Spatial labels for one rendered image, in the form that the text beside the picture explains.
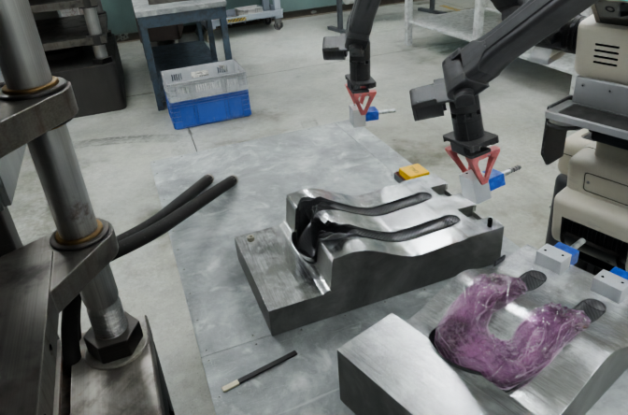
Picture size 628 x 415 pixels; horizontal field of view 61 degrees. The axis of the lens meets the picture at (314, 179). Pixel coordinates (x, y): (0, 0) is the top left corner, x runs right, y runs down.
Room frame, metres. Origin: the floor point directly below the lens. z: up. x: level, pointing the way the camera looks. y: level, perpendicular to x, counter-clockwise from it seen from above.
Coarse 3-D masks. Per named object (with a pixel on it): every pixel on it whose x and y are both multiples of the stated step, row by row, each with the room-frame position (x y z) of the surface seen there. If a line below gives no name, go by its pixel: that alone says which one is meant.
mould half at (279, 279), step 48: (384, 192) 1.07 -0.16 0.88; (432, 192) 1.05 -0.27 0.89; (240, 240) 0.96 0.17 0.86; (288, 240) 0.94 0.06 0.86; (336, 240) 0.82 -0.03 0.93; (432, 240) 0.87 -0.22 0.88; (480, 240) 0.87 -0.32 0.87; (288, 288) 0.79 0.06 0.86; (336, 288) 0.77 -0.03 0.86; (384, 288) 0.80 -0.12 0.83
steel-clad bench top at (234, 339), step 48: (240, 144) 1.60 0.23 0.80; (288, 144) 1.57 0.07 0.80; (336, 144) 1.54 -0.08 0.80; (384, 144) 1.52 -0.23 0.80; (240, 192) 1.28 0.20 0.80; (288, 192) 1.26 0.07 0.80; (336, 192) 1.24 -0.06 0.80; (192, 240) 1.06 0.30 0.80; (192, 288) 0.89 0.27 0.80; (240, 288) 0.87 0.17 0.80; (432, 288) 0.83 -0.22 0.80; (240, 336) 0.73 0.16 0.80; (288, 336) 0.73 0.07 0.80; (336, 336) 0.72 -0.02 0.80; (240, 384) 0.63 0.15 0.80; (288, 384) 0.62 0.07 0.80; (336, 384) 0.61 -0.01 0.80; (624, 384) 0.57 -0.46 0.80
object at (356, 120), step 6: (354, 108) 1.43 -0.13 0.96; (372, 108) 1.45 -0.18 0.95; (390, 108) 1.46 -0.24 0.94; (354, 114) 1.42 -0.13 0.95; (360, 114) 1.42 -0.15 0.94; (366, 114) 1.43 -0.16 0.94; (372, 114) 1.43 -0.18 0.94; (378, 114) 1.45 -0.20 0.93; (354, 120) 1.42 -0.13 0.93; (360, 120) 1.42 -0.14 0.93; (366, 120) 1.43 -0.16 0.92; (372, 120) 1.43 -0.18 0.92; (354, 126) 1.42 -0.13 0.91; (360, 126) 1.42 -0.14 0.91
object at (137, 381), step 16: (144, 320) 0.82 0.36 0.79; (80, 352) 0.74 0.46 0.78; (144, 352) 0.73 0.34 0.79; (64, 368) 0.73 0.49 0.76; (80, 368) 0.70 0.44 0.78; (128, 368) 0.69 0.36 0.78; (144, 368) 0.69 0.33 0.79; (64, 384) 0.69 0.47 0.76; (80, 384) 0.67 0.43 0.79; (96, 384) 0.66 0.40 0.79; (112, 384) 0.66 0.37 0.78; (128, 384) 0.66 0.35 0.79; (144, 384) 0.65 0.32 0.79; (160, 384) 0.70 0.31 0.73; (64, 400) 0.66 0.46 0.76; (80, 400) 0.63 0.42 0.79; (96, 400) 0.63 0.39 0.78; (112, 400) 0.63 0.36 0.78; (128, 400) 0.62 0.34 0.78; (144, 400) 0.62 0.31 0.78; (160, 400) 0.62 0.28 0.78
